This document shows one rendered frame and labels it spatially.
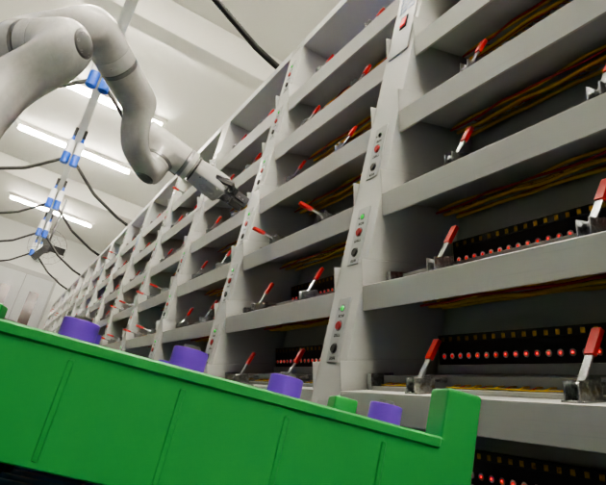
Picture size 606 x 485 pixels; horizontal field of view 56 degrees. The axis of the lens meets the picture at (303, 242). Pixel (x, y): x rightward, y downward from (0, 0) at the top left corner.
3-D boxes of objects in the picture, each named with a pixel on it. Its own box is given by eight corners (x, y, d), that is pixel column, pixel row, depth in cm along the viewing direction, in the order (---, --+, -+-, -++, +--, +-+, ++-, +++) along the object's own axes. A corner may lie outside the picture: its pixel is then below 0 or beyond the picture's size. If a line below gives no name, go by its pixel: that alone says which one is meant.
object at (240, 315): (336, 315, 111) (333, 245, 114) (225, 333, 163) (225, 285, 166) (417, 318, 121) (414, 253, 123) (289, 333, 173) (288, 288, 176)
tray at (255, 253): (355, 226, 117) (353, 182, 119) (242, 270, 170) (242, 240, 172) (431, 236, 127) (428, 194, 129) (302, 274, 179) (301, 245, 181)
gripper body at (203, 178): (178, 182, 159) (211, 205, 163) (189, 170, 151) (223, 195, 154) (191, 162, 163) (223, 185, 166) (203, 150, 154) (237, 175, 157)
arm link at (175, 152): (180, 168, 150) (196, 144, 155) (137, 138, 146) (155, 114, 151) (169, 180, 157) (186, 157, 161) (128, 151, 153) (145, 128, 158)
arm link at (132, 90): (105, 98, 126) (164, 191, 149) (142, 54, 134) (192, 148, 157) (75, 95, 130) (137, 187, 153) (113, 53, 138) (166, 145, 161)
